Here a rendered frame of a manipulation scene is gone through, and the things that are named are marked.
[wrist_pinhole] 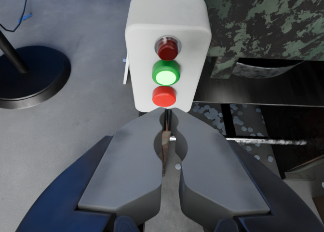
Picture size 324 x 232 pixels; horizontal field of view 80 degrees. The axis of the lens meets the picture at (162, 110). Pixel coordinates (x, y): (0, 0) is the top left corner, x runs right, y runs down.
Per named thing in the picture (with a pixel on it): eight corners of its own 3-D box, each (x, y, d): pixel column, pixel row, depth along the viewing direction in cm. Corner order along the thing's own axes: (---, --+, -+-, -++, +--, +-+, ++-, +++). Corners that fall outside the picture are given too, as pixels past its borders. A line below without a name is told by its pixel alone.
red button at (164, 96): (175, 108, 24) (177, 94, 21) (152, 107, 24) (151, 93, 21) (174, 100, 24) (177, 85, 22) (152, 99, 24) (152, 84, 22)
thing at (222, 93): (330, 107, 52) (332, 106, 52) (170, 102, 51) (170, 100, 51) (282, 15, 74) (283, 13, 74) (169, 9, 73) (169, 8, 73)
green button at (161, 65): (178, 87, 20) (182, 68, 18) (151, 86, 20) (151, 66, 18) (178, 78, 21) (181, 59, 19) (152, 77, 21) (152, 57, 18)
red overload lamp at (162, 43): (180, 64, 18) (183, 43, 16) (153, 63, 18) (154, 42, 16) (179, 57, 18) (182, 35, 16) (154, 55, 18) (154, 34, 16)
